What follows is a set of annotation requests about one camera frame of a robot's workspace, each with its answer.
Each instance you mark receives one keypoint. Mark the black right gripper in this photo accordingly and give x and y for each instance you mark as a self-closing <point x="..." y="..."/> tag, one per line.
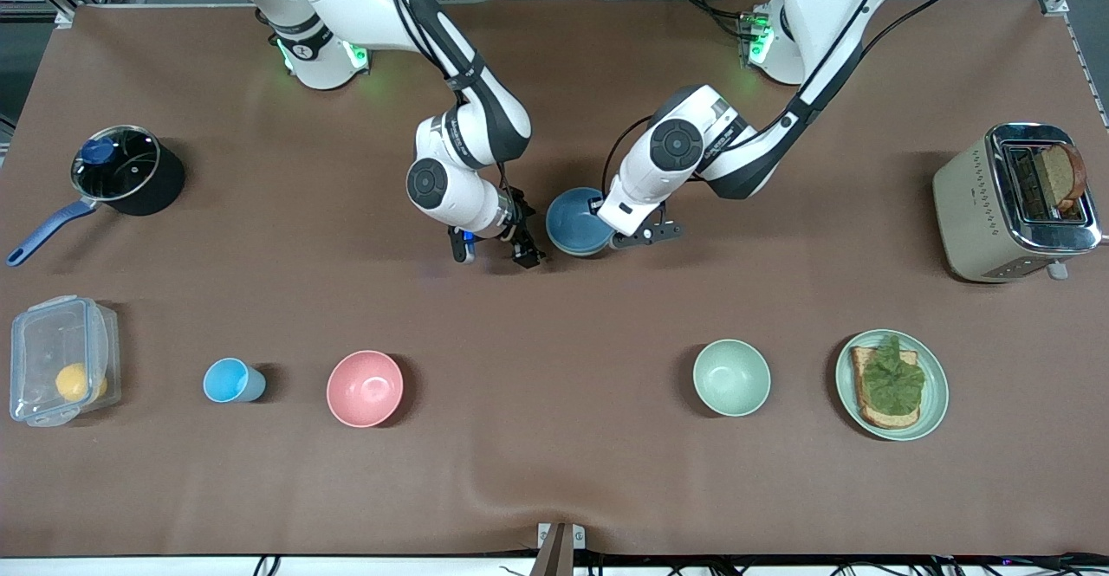
<point x="516" y="228"/>

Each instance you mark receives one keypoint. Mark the blue bowl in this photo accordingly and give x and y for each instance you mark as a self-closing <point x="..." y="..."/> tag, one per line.
<point x="572" y="221"/>

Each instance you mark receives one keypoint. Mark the pale green bowl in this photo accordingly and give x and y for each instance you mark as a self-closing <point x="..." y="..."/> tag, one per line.
<point x="573" y="253"/>
<point x="731" y="377"/>

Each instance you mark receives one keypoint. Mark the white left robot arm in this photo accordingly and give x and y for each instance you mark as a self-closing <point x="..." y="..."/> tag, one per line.
<point x="676" y="147"/>

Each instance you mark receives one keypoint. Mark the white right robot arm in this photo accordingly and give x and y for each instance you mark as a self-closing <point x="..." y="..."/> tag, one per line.
<point x="468" y="143"/>

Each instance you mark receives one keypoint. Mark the pink bowl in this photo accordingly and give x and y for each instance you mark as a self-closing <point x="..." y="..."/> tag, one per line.
<point x="365" y="388"/>

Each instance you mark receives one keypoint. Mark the brown table cover mat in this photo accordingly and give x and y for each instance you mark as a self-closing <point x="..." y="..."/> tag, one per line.
<point x="554" y="368"/>

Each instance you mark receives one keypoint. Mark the blue plastic cup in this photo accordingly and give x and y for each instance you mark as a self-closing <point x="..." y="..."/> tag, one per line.
<point x="227" y="380"/>

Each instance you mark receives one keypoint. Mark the bread slice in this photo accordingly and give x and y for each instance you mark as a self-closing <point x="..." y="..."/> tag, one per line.
<point x="866" y="411"/>

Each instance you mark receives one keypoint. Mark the green lettuce leaf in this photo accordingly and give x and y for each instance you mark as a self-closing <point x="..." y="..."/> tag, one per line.
<point x="892" y="381"/>

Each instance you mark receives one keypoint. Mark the silver beige toaster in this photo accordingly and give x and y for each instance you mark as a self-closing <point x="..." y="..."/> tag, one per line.
<point x="970" y="229"/>

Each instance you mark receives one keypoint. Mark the pale green plate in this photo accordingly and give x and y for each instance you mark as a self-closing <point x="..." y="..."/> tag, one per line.
<point x="934" y="403"/>

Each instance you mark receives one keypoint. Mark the glass lid with blue knob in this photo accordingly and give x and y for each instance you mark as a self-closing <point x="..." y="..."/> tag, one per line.
<point x="117" y="165"/>

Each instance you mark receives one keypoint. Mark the brown toast slice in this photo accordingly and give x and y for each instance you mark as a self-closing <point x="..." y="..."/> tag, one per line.
<point x="1061" y="173"/>

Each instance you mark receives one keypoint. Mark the yellow lemon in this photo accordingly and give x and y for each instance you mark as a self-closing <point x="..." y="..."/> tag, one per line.
<point x="74" y="383"/>

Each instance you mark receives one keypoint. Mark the clear plastic lidded container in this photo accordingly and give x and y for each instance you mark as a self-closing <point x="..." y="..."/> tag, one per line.
<point x="43" y="342"/>

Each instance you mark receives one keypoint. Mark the metal table clamp bracket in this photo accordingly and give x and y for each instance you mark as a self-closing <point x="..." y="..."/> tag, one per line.
<point x="560" y="550"/>

